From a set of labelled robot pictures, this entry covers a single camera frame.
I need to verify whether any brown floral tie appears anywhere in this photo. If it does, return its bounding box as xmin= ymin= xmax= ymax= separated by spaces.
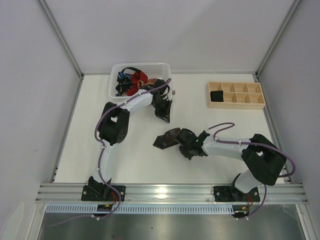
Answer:
xmin=153 ymin=127 xmax=181 ymax=150

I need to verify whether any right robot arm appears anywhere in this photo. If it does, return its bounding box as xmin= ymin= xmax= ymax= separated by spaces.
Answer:
xmin=175 ymin=128 xmax=287 ymax=202

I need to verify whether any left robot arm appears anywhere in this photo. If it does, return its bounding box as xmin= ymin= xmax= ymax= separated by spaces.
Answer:
xmin=81 ymin=78 xmax=173 ymax=202

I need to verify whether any colourful patterned tie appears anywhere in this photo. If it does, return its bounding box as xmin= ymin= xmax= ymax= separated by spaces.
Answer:
xmin=146 ymin=78 xmax=163 ymax=88

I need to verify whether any white plastic basket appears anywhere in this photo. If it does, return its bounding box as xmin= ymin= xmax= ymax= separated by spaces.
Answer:
xmin=108 ymin=62 xmax=171 ymax=101

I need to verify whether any red tie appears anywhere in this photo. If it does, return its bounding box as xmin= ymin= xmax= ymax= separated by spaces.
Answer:
xmin=126 ymin=70 xmax=148 ymax=96

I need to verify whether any blue striped tie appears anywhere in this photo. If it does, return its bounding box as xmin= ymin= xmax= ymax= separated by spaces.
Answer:
xmin=115 ymin=71 xmax=133 ymax=97

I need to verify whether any rolled black tie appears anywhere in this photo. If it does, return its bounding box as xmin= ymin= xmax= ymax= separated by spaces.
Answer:
xmin=210 ymin=90 xmax=224 ymax=103

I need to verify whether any wooden compartment box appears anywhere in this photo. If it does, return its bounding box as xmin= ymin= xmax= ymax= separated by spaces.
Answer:
xmin=207 ymin=81 xmax=266 ymax=110

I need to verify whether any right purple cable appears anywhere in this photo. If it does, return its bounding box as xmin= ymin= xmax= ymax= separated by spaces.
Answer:
xmin=204 ymin=122 xmax=298 ymax=221

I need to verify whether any purple cable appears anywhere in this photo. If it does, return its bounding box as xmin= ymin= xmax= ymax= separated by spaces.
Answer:
xmin=46 ymin=78 xmax=173 ymax=227
xmin=204 ymin=122 xmax=298 ymax=221

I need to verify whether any aluminium mounting rail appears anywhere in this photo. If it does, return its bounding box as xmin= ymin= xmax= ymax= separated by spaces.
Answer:
xmin=35 ymin=183 xmax=308 ymax=204

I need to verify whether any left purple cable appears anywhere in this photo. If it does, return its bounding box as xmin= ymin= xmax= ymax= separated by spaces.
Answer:
xmin=46 ymin=78 xmax=173 ymax=227

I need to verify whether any white slotted cable duct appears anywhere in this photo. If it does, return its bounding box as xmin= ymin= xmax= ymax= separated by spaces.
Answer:
xmin=45 ymin=203 xmax=235 ymax=215

